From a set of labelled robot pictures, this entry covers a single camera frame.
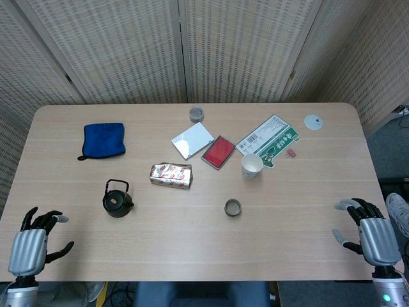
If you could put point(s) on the blue cloth pouch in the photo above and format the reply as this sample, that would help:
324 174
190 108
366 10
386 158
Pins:
103 140

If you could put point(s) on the blue seat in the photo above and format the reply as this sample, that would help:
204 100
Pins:
204 294

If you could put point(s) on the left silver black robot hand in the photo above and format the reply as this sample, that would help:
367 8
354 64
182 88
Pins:
27 252

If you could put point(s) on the white paper cup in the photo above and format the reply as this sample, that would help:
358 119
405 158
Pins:
252 164

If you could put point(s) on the green white flattened carton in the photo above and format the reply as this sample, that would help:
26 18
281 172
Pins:
268 137

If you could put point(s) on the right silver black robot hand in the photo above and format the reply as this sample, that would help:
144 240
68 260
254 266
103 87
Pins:
377 240

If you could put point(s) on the white round disc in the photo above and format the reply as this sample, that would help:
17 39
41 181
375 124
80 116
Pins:
311 123

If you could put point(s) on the small round metal tin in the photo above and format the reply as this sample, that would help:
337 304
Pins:
232 213

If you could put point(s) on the brass screen hinge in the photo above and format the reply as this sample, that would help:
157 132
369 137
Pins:
292 74
68 77

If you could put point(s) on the white flat plastic case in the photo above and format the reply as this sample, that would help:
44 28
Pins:
191 140

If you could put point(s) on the red ink pad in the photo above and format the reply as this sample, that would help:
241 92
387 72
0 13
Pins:
219 153

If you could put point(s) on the red patterned foil packet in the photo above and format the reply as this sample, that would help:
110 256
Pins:
171 176

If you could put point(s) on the small clear round jar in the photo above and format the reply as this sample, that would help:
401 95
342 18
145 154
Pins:
196 114

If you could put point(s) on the black teapot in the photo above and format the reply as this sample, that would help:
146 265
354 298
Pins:
116 206

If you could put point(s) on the red binder clip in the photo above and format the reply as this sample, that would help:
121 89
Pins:
290 153

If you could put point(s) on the grey sneaker under table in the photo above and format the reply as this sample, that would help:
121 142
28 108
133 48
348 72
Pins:
92 291

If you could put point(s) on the woven folding screen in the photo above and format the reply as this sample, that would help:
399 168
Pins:
128 48

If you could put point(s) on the white sneaker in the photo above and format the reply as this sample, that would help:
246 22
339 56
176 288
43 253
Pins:
397 208

